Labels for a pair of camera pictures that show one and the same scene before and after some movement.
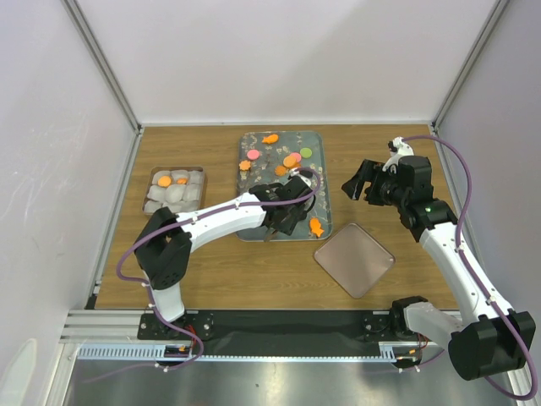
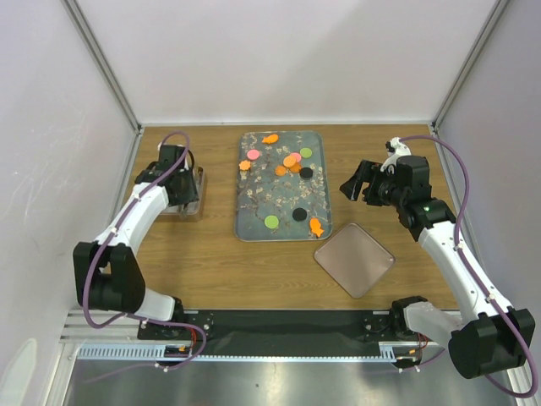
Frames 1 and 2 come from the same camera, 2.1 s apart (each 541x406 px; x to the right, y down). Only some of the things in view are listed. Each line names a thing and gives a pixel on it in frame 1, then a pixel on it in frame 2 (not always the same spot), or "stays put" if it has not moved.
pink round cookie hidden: [297, 156] stays put
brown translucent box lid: [356, 260] stays put
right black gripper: [368, 170] stays put
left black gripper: [286, 227] -> [190, 195]
